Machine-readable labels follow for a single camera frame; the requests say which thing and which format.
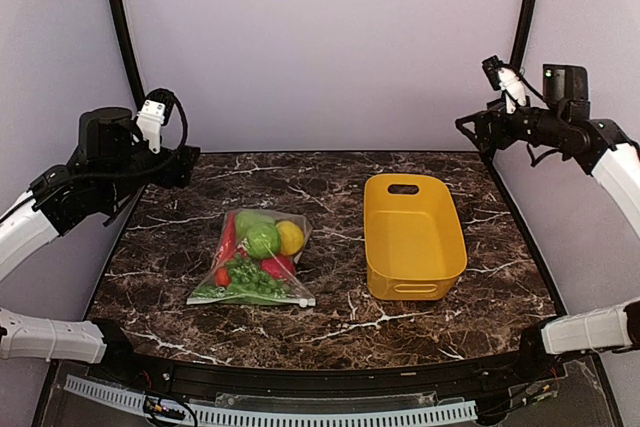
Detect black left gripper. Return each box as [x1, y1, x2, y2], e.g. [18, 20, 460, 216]
[102, 143, 200, 206]

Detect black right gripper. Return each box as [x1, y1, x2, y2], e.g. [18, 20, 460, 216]
[454, 95, 565, 152]

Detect yellow plastic basket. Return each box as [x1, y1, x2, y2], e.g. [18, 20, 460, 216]
[364, 173, 467, 301]

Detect orange toy carrot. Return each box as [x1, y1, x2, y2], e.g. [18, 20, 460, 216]
[218, 212, 236, 262]

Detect green toy chayote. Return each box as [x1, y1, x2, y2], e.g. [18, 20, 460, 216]
[234, 209, 275, 239]

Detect green toy grapes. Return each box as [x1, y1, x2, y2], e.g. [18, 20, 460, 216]
[224, 256, 289, 298]

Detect clear dotted zip top bag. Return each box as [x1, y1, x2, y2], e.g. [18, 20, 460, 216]
[186, 208, 316, 308]

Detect green toy guava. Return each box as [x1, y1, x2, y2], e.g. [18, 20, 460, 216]
[245, 223, 281, 260]

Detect red toy apple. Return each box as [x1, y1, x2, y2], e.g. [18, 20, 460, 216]
[261, 255, 296, 280]

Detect yellow toy lemon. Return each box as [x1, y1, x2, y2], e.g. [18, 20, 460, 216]
[276, 220, 305, 257]

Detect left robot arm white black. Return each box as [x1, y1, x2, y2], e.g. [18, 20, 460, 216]
[1, 146, 201, 383]

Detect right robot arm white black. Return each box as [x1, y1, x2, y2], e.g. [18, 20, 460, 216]
[455, 107, 639, 381]

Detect small right wrist webcam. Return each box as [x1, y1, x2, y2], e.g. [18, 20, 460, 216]
[482, 56, 529, 114]

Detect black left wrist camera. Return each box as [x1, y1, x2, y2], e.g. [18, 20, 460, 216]
[78, 107, 138, 165]

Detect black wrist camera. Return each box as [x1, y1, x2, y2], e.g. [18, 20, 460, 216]
[543, 64, 590, 123]
[78, 107, 138, 165]

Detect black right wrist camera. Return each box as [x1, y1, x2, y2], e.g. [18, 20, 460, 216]
[543, 64, 590, 123]

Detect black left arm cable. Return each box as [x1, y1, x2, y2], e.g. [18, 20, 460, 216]
[64, 88, 190, 183]

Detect black right frame post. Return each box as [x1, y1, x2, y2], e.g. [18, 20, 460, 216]
[510, 0, 536, 69]

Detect black frame post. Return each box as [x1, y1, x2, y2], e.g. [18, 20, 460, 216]
[510, 0, 536, 69]
[108, 0, 145, 107]

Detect black front rail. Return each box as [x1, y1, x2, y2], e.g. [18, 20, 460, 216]
[59, 336, 571, 398]

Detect black left frame post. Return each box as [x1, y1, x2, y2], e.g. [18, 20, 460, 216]
[108, 0, 145, 107]

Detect white slotted cable duct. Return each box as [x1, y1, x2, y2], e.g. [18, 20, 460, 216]
[63, 375, 478, 427]

